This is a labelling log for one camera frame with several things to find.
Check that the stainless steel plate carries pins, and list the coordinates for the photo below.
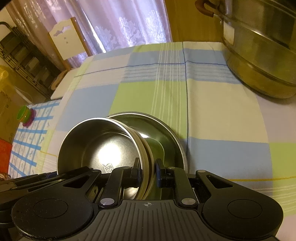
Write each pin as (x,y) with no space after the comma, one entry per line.
(171,143)

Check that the stainless steel steamer pot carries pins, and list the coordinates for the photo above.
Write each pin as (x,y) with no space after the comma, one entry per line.
(259,46)

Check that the dark storage rack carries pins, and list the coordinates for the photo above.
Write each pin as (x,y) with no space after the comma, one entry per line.
(25,62)

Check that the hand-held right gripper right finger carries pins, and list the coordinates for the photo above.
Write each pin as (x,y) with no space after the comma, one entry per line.
(158,170)

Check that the blue patterned cloth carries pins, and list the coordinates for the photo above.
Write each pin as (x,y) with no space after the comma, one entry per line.
(30,143)

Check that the checked tablecloth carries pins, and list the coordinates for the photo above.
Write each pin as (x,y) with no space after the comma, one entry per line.
(208,111)

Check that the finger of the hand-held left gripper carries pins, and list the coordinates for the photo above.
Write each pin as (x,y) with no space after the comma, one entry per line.
(30,186)
(69,173)

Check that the wooden chair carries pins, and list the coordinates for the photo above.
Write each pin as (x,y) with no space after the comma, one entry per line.
(67,44)

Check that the cardboard box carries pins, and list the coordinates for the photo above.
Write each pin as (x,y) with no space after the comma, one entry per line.
(4,111)

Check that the green toy cup stack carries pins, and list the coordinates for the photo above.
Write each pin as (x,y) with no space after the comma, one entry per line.
(27,115)

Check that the red cloth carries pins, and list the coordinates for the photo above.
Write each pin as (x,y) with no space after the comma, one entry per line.
(5,155)

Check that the cream plastic bowl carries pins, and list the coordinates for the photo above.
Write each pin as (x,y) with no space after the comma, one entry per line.
(145,150)

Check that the small stainless steel bowl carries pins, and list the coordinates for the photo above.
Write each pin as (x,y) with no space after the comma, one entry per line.
(99,146)

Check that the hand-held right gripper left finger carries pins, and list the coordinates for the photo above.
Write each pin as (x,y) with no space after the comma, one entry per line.
(138,176)

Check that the purple lace curtain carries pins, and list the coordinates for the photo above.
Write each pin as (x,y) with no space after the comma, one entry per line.
(120,20)

